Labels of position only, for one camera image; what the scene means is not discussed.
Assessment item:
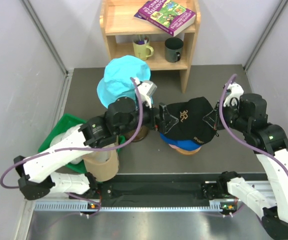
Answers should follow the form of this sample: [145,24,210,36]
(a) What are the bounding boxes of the pink baseball cap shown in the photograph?
[169,144,180,149]

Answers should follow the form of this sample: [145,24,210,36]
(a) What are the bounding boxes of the purple cable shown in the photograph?
[218,73,288,203]
[0,77,145,188]

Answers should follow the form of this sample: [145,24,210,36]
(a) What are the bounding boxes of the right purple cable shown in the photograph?
[218,73,288,203]

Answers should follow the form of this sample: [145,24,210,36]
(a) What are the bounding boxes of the white hat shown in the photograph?
[49,124,83,165]

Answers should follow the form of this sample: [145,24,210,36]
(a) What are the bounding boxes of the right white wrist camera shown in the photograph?
[223,82,244,107]

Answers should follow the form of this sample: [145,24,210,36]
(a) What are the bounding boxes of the yellow-green mug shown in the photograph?
[133,38,155,61]

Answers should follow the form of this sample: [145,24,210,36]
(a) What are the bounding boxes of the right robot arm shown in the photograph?
[215,92,288,240]

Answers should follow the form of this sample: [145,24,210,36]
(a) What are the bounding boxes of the light wooden hat stand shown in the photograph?
[175,147,201,156]

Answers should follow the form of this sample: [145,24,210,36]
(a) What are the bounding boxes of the tan hat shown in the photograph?
[81,149,119,182]

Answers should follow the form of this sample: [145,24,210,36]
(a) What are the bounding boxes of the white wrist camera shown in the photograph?
[134,77,157,108]
[223,82,244,107]

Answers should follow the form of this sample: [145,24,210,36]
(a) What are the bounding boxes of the dark green mug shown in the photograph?
[164,37,184,63]

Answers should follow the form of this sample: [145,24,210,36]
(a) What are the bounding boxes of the purple children's book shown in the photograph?
[137,0,196,37]

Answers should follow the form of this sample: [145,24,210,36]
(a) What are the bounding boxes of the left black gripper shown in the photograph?
[116,96,178,137]

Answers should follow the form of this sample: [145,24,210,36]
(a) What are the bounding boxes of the wooden shelf unit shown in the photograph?
[99,0,201,93]

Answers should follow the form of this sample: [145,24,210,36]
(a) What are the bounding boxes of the green plastic tray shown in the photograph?
[37,113,126,174]

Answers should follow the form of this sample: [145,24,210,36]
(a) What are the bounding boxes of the blue baseball cap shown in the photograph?
[159,133,201,151]

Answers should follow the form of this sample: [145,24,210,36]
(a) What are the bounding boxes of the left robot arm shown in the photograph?
[14,97,179,201]

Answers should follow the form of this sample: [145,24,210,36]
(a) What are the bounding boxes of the black cap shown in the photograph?
[163,96,217,145]

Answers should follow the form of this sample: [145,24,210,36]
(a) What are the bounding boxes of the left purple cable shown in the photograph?
[0,77,145,188]

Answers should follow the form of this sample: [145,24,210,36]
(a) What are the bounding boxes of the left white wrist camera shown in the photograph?
[134,77,157,108]

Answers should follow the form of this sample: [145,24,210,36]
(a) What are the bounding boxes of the cyan bucket hat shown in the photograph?
[96,55,151,108]

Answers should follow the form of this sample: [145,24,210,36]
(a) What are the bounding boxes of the pens in mug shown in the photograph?
[133,34,149,45]

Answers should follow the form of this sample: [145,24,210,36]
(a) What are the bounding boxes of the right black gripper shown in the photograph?
[203,99,250,133]

